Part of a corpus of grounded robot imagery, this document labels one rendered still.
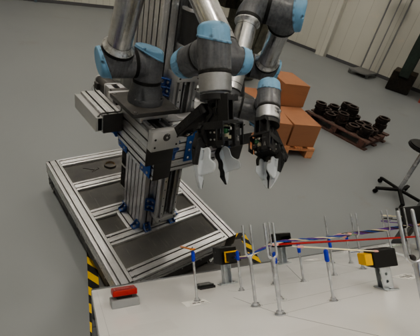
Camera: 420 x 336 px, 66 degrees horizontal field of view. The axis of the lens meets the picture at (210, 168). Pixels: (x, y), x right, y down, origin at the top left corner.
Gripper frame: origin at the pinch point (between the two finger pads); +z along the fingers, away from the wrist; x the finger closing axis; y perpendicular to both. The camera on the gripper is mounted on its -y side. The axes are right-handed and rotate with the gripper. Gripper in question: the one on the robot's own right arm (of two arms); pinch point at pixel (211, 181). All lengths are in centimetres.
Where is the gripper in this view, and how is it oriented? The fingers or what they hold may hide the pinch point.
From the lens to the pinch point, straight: 75.7
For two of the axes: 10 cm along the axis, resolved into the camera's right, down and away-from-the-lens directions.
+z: 0.3, 10.0, 0.9
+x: 6.9, -0.8, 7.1
